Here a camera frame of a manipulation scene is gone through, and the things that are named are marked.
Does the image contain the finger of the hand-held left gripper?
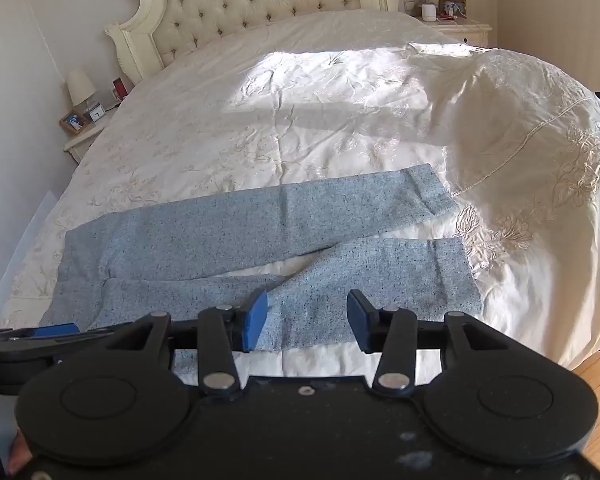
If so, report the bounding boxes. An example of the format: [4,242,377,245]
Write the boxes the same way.
[0,323,115,347]

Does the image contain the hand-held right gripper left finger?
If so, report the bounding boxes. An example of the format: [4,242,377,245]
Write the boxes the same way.
[96,289,269,395]

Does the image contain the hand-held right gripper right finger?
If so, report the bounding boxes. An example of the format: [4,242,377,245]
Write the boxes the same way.
[346,289,518,395]

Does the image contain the grey-blue speckled pants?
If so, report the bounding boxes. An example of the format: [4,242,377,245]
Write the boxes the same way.
[39,162,483,378]

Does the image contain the person's left hand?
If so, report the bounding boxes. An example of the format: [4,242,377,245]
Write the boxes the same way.
[7,426,34,477]

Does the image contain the cream nightstand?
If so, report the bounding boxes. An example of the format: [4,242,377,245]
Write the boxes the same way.
[62,109,112,166]
[414,14,494,49]

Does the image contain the cream embroidered bedspread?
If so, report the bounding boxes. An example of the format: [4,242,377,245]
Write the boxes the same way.
[0,10,600,368]

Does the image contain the white cloth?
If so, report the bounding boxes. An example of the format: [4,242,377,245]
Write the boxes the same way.
[408,42,487,57]

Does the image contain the cream tufted headboard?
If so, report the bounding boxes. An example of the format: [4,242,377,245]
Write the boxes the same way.
[104,0,400,85]

